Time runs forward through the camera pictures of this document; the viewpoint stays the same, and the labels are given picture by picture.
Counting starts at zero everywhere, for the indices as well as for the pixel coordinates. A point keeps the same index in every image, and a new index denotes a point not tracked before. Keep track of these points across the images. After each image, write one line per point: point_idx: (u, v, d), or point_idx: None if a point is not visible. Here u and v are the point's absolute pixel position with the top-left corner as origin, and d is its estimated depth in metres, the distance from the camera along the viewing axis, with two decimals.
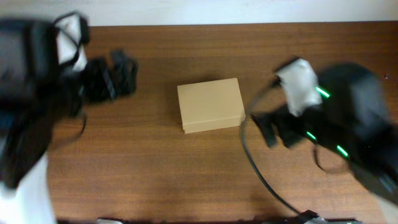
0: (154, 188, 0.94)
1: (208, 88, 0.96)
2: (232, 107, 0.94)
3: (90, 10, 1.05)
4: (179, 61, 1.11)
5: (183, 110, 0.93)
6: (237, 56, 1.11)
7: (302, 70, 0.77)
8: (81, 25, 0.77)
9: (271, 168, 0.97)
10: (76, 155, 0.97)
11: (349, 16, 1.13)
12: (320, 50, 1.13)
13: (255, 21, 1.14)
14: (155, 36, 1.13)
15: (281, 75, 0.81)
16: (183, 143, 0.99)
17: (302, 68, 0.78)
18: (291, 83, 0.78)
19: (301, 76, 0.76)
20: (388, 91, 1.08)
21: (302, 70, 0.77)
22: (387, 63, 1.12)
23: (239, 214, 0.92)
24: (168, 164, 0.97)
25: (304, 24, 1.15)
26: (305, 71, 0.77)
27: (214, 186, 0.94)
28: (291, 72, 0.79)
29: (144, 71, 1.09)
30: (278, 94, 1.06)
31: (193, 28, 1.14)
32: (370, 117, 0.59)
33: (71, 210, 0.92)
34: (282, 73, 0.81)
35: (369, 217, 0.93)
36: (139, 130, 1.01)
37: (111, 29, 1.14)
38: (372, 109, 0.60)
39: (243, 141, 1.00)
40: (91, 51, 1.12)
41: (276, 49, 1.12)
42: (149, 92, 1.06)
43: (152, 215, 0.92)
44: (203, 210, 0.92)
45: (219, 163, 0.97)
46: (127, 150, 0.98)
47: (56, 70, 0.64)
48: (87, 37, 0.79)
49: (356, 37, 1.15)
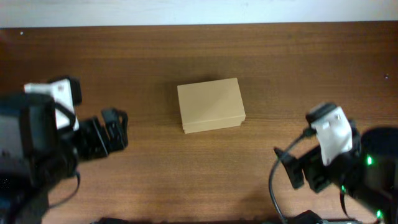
0: (153, 188, 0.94)
1: (209, 87, 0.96)
2: (232, 106, 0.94)
3: (90, 10, 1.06)
4: (179, 61, 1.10)
5: (182, 109, 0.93)
6: (237, 56, 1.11)
7: (339, 123, 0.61)
8: (72, 88, 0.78)
9: (271, 168, 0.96)
10: None
11: (348, 16, 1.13)
12: (320, 49, 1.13)
13: (255, 21, 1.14)
14: (155, 36, 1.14)
15: (319, 127, 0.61)
16: (183, 143, 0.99)
17: (341, 122, 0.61)
18: (329, 140, 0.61)
19: (339, 133, 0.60)
20: (389, 91, 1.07)
21: (339, 124, 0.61)
22: (387, 62, 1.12)
23: (239, 214, 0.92)
24: (168, 164, 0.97)
25: (304, 24, 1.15)
26: (341, 125, 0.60)
27: (214, 186, 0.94)
28: (331, 126, 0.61)
29: (144, 71, 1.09)
30: (278, 94, 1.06)
31: (192, 28, 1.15)
32: (378, 146, 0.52)
33: (71, 210, 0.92)
34: (320, 124, 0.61)
35: (370, 217, 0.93)
36: (139, 130, 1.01)
37: (111, 29, 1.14)
38: (393, 147, 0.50)
39: (243, 140, 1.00)
40: (91, 51, 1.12)
41: (276, 49, 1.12)
42: (149, 92, 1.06)
43: (152, 216, 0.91)
44: (203, 210, 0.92)
45: (219, 162, 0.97)
46: (127, 150, 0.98)
47: (53, 140, 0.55)
48: (79, 97, 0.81)
49: (356, 36, 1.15)
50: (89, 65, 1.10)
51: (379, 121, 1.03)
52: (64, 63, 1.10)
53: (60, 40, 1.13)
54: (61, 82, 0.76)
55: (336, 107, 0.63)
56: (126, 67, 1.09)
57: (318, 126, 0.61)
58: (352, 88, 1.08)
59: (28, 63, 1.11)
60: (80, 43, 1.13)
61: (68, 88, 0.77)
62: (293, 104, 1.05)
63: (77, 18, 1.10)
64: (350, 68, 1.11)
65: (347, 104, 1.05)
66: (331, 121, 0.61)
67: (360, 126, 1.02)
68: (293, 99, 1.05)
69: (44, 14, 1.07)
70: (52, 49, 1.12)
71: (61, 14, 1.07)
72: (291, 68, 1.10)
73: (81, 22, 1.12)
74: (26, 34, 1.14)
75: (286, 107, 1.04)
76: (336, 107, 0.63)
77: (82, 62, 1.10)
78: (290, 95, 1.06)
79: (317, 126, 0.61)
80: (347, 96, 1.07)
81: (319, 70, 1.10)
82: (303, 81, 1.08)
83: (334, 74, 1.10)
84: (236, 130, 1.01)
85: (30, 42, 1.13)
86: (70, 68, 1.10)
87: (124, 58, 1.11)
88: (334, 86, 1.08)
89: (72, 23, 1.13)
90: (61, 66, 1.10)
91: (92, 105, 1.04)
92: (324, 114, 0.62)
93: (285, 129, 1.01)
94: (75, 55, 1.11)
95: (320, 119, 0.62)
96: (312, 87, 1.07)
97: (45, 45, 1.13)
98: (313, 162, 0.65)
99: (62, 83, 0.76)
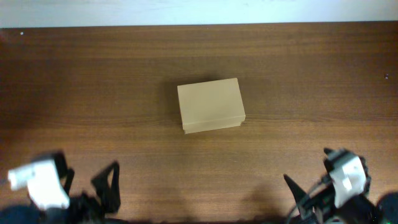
0: (153, 188, 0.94)
1: (210, 88, 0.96)
2: (234, 106, 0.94)
3: (90, 11, 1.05)
4: (180, 61, 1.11)
5: (183, 109, 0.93)
6: (237, 56, 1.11)
7: (358, 177, 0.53)
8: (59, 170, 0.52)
9: (271, 167, 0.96)
10: (76, 155, 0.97)
11: (348, 16, 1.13)
12: (320, 49, 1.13)
13: (255, 21, 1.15)
14: (156, 36, 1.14)
15: (337, 179, 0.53)
16: (183, 142, 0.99)
17: (359, 175, 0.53)
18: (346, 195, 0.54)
19: (355, 187, 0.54)
20: (389, 91, 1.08)
21: (357, 178, 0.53)
22: (387, 62, 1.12)
23: (239, 214, 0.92)
24: (168, 164, 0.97)
25: (304, 24, 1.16)
26: (358, 180, 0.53)
27: (214, 186, 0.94)
28: (349, 180, 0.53)
29: (144, 71, 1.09)
30: (278, 94, 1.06)
31: (193, 28, 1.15)
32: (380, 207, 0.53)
33: None
34: (339, 177, 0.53)
35: None
36: (140, 130, 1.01)
37: (111, 29, 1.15)
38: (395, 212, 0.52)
39: (243, 140, 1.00)
40: (91, 51, 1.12)
41: (276, 49, 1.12)
42: (149, 92, 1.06)
43: (152, 216, 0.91)
44: (203, 210, 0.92)
45: (219, 162, 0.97)
46: (127, 150, 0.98)
47: None
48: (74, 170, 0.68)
49: (356, 37, 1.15)
50: (90, 65, 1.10)
51: (379, 122, 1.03)
52: (64, 63, 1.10)
53: (61, 40, 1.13)
54: (42, 165, 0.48)
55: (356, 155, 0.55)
56: (126, 67, 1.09)
57: (337, 179, 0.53)
58: (352, 89, 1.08)
59: (28, 63, 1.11)
60: (81, 43, 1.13)
61: (55, 171, 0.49)
62: (293, 104, 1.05)
63: (77, 19, 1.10)
64: (350, 68, 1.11)
65: (347, 104, 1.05)
66: (350, 175, 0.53)
67: (360, 126, 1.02)
68: (293, 99, 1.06)
69: (45, 14, 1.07)
70: (52, 49, 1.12)
71: (62, 14, 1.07)
72: (291, 68, 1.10)
73: (81, 22, 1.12)
74: (26, 34, 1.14)
75: (286, 107, 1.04)
76: (355, 155, 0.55)
77: (82, 62, 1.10)
78: (290, 95, 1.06)
79: (335, 178, 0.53)
80: (347, 96, 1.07)
81: (319, 70, 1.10)
82: (303, 81, 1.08)
83: (334, 74, 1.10)
84: (236, 130, 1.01)
85: (30, 42, 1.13)
86: (70, 68, 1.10)
87: (124, 58, 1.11)
88: (334, 86, 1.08)
89: (73, 23, 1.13)
90: (61, 66, 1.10)
91: (92, 105, 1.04)
92: (342, 163, 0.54)
93: (285, 129, 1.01)
94: (76, 55, 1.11)
95: (339, 170, 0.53)
96: (312, 87, 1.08)
97: (46, 45, 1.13)
98: (326, 203, 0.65)
99: (43, 167, 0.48)
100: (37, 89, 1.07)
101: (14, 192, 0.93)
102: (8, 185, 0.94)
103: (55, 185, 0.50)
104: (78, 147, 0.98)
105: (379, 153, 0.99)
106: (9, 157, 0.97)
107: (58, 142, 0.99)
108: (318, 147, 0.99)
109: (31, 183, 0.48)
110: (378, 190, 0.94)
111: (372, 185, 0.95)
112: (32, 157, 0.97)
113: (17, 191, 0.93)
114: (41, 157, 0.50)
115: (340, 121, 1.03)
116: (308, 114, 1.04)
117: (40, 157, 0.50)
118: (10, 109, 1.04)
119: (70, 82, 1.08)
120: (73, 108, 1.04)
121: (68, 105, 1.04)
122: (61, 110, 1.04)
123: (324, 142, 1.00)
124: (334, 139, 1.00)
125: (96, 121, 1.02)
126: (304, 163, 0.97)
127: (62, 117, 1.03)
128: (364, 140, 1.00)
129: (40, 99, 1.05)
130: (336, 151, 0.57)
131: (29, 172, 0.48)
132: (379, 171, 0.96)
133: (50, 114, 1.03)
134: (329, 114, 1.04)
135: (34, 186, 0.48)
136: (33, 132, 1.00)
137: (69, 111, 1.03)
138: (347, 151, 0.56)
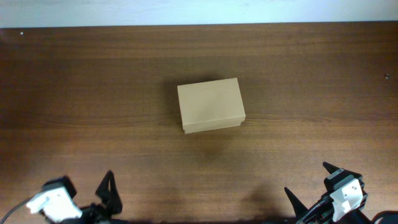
0: (153, 188, 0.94)
1: (210, 89, 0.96)
2: (232, 107, 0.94)
3: (89, 10, 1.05)
4: (179, 61, 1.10)
5: (183, 109, 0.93)
6: (237, 56, 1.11)
7: (356, 196, 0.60)
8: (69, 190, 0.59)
9: (271, 167, 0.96)
10: (76, 154, 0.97)
11: (347, 16, 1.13)
12: (320, 49, 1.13)
13: (255, 21, 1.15)
14: (155, 36, 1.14)
15: (336, 198, 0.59)
16: (183, 143, 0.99)
17: (358, 195, 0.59)
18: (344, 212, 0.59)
19: (354, 207, 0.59)
20: (389, 91, 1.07)
21: (356, 198, 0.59)
22: (387, 62, 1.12)
23: (239, 214, 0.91)
24: (168, 164, 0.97)
25: (303, 24, 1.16)
26: (357, 201, 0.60)
27: (214, 186, 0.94)
28: (349, 200, 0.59)
29: (144, 71, 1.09)
30: (278, 94, 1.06)
31: (192, 28, 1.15)
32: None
33: None
34: (337, 197, 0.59)
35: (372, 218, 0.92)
36: (139, 130, 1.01)
37: (111, 30, 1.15)
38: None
39: (243, 140, 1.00)
40: (91, 51, 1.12)
41: (276, 49, 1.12)
42: (149, 93, 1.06)
43: (152, 216, 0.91)
44: (203, 210, 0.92)
45: (219, 162, 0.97)
46: (127, 150, 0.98)
47: None
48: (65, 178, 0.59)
49: (356, 37, 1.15)
50: (89, 65, 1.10)
51: (380, 121, 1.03)
52: (63, 63, 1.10)
53: (60, 40, 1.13)
54: (53, 191, 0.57)
55: (356, 177, 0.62)
56: (125, 67, 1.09)
57: (336, 198, 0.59)
58: (352, 88, 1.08)
59: (28, 63, 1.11)
60: (80, 43, 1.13)
61: (66, 194, 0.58)
62: (294, 104, 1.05)
63: (77, 19, 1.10)
64: (350, 68, 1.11)
65: (347, 103, 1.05)
66: (348, 195, 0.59)
67: (360, 126, 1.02)
68: (293, 99, 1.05)
69: (44, 15, 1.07)
70: (52, 49, 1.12)
71: (61, 14, 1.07)
72: (291, 68, 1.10)
73: (81, 22, 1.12)
74: (26, 34, 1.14)
75: (286, 107, 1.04)
76: (354, 177, 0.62)
77: (82, 62, 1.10)
78: (290, 95, 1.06)
79: (334, 198, 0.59)
80: (347, 96, 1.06)
81: (319, 70, 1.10)
82: (303, 81, 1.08)
83: (334, 74, 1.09)
84: (236, 130, 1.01)
85: (30, 43, 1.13)
86: (70, 68, 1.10)
87: (124, 58, 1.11)
88: (334, 86, 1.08)
89: (72, 23, 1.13)
90: (60, 66, 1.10)
91: (92, 106, 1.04)
92: (341, 185, 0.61)
93: (285, 129, 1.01)
94: (75, 55, 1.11)
95: (338, 191, 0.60)
96: (311, 87, 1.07)
97: (45, 45, 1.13)
98: (326, 218, 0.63)
99: (55, 192, 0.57)
100: (37, 89, 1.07)
101: (15, 192, 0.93)
102: (8, 186, 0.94)
103: (66, 205, 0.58)
104: (78, 147, 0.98)
105: (380, 153, 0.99)
106: (9, 157, 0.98)
107: (59, 142, 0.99)
108: (318, 147, 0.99)
109: (47, 207, 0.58)
110: (379, 190, 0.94)
111: (373, 185, 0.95)
112: (32, 157, 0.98)
113: (18, 191, 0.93)
114: (50, 185, 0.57)
115: (341, 120, 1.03)
116: (308, 114, 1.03)
117: (49, 183, 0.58)
118: (10, 109, 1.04)
119: (69, 82, 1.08)
120: (73, 108, 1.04)
121: (68, 106, 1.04)
122: (61, 110, 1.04)
123: (325, 142, 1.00)
124: (334, 139, 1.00)
125: (96, 122, 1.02)
126: (305, 163, 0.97)
127: (62, 116, 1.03)
128: (365, 140, 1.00)
129: (40, 99, 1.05)
130: (336, 173, 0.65)
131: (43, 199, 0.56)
132: (379, 172, 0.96)
133: (49, 114, 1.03)
134: (330, 114, 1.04)
135: (50, 208, 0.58)
136: (33, 132, 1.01)
137: (69, 111, 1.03)
138: (347, 172, 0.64)
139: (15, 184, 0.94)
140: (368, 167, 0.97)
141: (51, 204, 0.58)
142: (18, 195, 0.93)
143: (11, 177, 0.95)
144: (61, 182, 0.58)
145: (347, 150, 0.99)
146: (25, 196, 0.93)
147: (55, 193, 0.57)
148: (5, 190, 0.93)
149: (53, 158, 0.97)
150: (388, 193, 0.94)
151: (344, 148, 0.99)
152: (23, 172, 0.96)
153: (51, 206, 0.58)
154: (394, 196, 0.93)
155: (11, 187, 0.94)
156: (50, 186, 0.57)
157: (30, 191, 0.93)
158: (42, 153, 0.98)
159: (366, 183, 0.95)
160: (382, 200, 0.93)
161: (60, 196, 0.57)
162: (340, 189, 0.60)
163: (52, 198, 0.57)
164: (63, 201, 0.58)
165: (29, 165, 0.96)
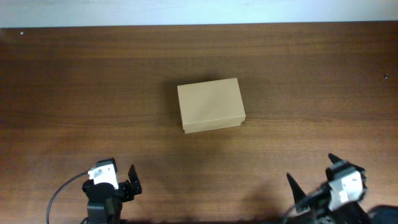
0: (153, 188, 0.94)
1: (209, 88, 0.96)
2: (232, 107, 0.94)
3: (89, 10, 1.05)
4: (179, 61, 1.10)
5: (183, 109, 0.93)
6: (237, 56, 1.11)
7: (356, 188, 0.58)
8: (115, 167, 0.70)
9: (271, 167, 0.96)
10: (76, 154, 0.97)
11: (347, 16, 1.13)
12: (320, 49, 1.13)
13: (255, 22, 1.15)
14: (156, 35, 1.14)
15: (334, 188, 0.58)
16: (183, 143, 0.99)
17: (357, 186, 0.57)
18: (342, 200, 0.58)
19: (352, 198, 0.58)
20: (389, 91, 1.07)
21: (356, 190, 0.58)
22: (387, 62, 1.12)
23: (239, 214, 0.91)
24: (168, 164, 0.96)
25: (304, 24, 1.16)
26: (356, 192, 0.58)
27: (214, 186, 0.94)
28: (347, 190, 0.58)
29: (144, 70, 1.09)
30: (278, 93, 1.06)
31: (193, 28, 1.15)
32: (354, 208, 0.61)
33: (69, 210, 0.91)
34: (336, 186, 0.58)
35: None
36: (139, 130, 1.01)
37: (111, 30, 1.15)
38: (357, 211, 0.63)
39: (243, 140, 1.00)
40: (91, 51, 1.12)
41: (276, 49, 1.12)
42: (149, 93, 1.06)
43: (152, 216, 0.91)
44: (203, 210, 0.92)
45: (219, 162, 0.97)
46: (127, 150, 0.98)
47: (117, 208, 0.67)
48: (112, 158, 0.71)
49: (356, 37, 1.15)
50: (89, 65, 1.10)
51: (380, 121, 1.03)
52: (63, 63, 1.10)
53: (60, 40, 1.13)
54: (104, 165, 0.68)
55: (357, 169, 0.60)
56: (125, 67, 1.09)
57: (334, 188, 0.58)
58: (352, 88, 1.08)
59: (27, 63, 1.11)
60: (80, 43, 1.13)
61: (114, 169, 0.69)
62: (294, 104, 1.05)
63: (76, 19, 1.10)
64: (350, 68, 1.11)
65: (347, 103, 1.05)
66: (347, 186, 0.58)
67: (360, 126, 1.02)
68: (294, 99, 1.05)
69: (44, 15, 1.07)
70: (53, 49, 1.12)
71: (61, 14, 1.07)
72: (291, 68, 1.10)
73: (80, 22, 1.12)
74: (26, 34, 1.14)
75: (286, 107, 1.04)
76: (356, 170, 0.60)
77: (81, 62, 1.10)
78: (290, 95, 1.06)
79: (333, 188, 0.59)
80: (347, 96, 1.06)
81: (319, 70, 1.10)
82: (303, 81, 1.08)
83: (334, 74, 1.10)
84: (236, 130, 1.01)
85: (30, 43, 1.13)
86: (70, 68, 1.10)
87: (124, 58, 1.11)
88: (334, 85, 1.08)
89: (73, 23, 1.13)
90: (60, 66, 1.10)
91: (91, 105, 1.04)
92: (342, 175, 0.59)
93: (285, 129, 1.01)
94: (75, 55, 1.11)
95: (337, 180, 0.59)
96: (312, 87, 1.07)
97: (45, 45, 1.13)
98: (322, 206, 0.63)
99: (106, 167, 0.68)
100: (37, 89, 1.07)
101: (15, 192, 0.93)
102: (8, 186, 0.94)
103: (114, 178, 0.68)
104: (78, 147, 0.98)
105: (379, 152, 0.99)
106: (9, 157, 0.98)
107: (58, 142, 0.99)
108: (318, 147, 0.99)
109: (99, 178, 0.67)
110: (379, 190, 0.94)
111: (373, 185, 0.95)
112: (32, 157, 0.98)
113: (18, 191, 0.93)
114: (102, 161, 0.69)
115: (341, 120, 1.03)
116: (308, 114, 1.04)
117: (101, 162, 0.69)
118: (10, 109, 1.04)
119: (69, 81, 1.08)
120: (73, 108, 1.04)
121: (68, 106, 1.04)
122: (61, 110, 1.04)
123: (325, 142, 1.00)
124: (334, 139, 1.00)
125: (96, 122, 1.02)
126: (305, 163, 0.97)
127: (62, 116, 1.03)
128: (365, 140, 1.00)
129: (40, 99, 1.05)
130: (339, 163, 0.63)
131: (97, 170, 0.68)
132: (379, 171, 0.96)
133: (49, 114, 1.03)
134: (330, 114, 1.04)
135: (100, 180, 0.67)
136: (33, 132, 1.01)
137: (69, 110, 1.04)
138: (351, 164, 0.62)
139: (15, 184, 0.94)
140: (368, 168, 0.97)
141: (102, 175, 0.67)
142: (18, 195, 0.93)
143: (11, 177, 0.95)
144: (111, 160, 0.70)
145: (347, 150, 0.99)
146: (25, 196, 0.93)
147: (106, 167, 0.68)
148: (6, 190, 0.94)
149: (53, 158, 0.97)
150: (388, 192, 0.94)
151: (344, 148, 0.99)
152: (23, 172, 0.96)
153: (101, 178, 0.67)
154: (393, 195, 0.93)
155: (11, 187, 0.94)
156: (103, 163, 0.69)
157: (30, 191, 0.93)
158: (42, 154, 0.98)
159: (367, 183, 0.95)
160: (382, 200, 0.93)
161: (109, 170, 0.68)
162: (340, 179, 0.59)
163: (104, 171, 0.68)
164: (111, 173, 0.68)
165: (29, 165, 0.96)
